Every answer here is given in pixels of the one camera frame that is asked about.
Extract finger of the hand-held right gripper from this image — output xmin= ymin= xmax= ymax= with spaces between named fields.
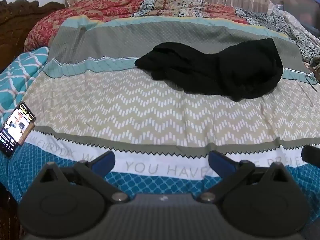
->
xmin=301 ymin=145 xmax=320 ymax=164

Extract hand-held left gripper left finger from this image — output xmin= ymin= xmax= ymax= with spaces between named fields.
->
xmin=37 ymin=151 xmax=129 ymax=203

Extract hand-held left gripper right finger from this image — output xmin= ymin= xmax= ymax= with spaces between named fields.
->
xmin=200 ymin=151 xmax=288 ymax=203

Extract black pants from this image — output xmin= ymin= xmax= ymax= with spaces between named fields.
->
xmin=134 ymin=37 xmax=284 ymax=102

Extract zigzag striped bedspread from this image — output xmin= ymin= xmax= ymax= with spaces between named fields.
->
xmin=0 ymin=15 xmax=320 ymax=205

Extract olive cloth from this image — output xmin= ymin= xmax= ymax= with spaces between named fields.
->
xmin=309 ymin=56 xmax=320 ymax=84

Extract smartphone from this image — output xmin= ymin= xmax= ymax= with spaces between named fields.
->
xmin=0 ymin=101 xmax=36 ymax=158

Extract teal lattice bed sheet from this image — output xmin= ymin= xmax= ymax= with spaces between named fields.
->
xmin=0 ymin=46 xmax=50 ymax=128

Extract grey patterned blanket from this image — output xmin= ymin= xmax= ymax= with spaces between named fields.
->
xmin=232 ymin=5 xmax=320 ymax=62

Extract plastic storage bin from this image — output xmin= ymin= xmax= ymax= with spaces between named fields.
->
xmin=281 ymin=0 xmax=320 ymax=33

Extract red floral quilt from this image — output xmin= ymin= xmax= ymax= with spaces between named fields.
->
xmin=24 ymin=0 xmax=250 ymax=52

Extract carved wooden headboard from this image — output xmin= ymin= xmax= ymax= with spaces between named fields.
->
xmin=0 ymin=0 xmax=66 ymax=73

